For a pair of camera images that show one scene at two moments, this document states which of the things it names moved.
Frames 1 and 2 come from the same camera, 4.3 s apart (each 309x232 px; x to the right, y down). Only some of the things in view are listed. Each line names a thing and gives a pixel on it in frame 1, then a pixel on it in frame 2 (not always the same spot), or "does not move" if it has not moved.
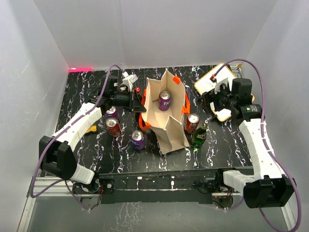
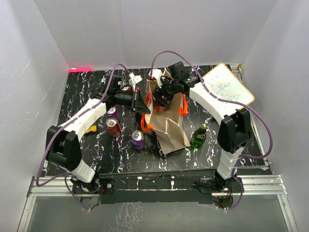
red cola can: (113, 127) does not move
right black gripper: (208, 97) → (158, 93)
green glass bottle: (199, 137) does not move
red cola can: (191, 123) → (161, 108)
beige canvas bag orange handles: (168, 124) does not move
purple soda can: (112, 112) does not move
